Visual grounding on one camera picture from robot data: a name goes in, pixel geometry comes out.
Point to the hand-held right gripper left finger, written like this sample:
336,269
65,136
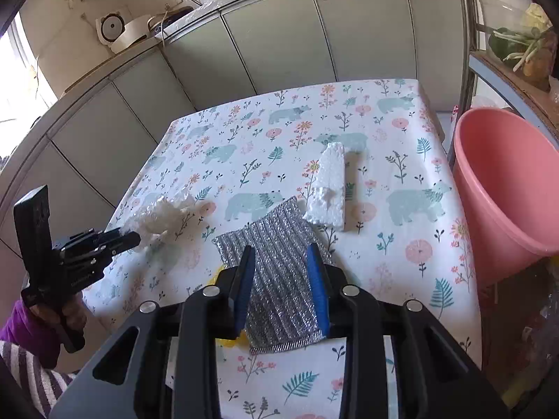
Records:
244,290

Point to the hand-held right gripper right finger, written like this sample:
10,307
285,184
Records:
317,286

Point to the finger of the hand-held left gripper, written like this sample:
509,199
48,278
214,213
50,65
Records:
122,240

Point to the silver scouring sponge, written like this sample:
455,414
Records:
279,270

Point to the white plastic wrap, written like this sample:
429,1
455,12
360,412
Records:
161,219

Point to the pink plastic bucket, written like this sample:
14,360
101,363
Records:
502,205

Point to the person's left forearm purple sleeve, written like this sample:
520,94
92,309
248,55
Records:
26,331

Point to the person's left hand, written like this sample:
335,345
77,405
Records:
77,316

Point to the white foam piece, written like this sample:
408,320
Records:
325,192

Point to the floral bear tablecloth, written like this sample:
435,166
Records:
270,157

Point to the striped clothing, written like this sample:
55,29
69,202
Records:
30,379

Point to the white rice cooker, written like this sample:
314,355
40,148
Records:
122,30

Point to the dark electric pot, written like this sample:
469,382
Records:
168,19

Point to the clear plastic bag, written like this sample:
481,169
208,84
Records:
537,336

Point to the pale green kitchen cabinets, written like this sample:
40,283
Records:
279,39

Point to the brown cardboard sheet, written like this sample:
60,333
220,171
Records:
524,91

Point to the metal rack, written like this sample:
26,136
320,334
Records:
465,30

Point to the clear glass container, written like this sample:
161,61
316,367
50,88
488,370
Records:
493,13

